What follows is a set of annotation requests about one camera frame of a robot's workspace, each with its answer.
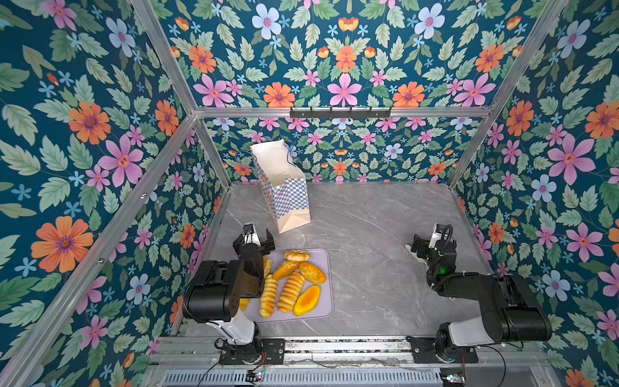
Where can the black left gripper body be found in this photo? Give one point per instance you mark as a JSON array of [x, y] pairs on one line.
[[263, 242]]

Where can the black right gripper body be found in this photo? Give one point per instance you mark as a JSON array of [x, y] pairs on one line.
[[421, 247]]

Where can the long narrow striped bread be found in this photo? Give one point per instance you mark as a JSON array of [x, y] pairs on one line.
[[268, 299]]

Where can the checkered paper bread bag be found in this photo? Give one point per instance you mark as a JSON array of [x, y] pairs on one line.
[[283, 185]]

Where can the yellow orange mango bread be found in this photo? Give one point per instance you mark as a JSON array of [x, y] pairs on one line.
[[308, 301]]

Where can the lavender plastic tray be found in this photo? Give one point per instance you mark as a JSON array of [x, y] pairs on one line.
[[320, 258]]

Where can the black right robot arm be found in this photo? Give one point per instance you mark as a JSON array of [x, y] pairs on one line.
[[509, 312]]

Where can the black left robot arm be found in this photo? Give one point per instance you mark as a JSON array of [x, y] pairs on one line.
[[213, 295]]

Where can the wide striped bread roll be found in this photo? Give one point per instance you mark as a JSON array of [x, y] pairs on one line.
[[291, 292]]

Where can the small round striped bun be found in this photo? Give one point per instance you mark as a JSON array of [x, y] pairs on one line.
[[244, 302]]

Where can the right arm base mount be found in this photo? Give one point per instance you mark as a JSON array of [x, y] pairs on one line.
[[440, 349]]

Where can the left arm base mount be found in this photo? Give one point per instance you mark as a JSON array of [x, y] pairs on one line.
[[259, 351]]

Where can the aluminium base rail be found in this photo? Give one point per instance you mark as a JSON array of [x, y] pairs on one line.
[[390, 351]]

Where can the white perforated cable duct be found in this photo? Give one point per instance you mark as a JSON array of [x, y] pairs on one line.
[[303, 377]]

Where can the black hook rail bracket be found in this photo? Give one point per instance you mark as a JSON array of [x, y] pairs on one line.
[[360, 113]]

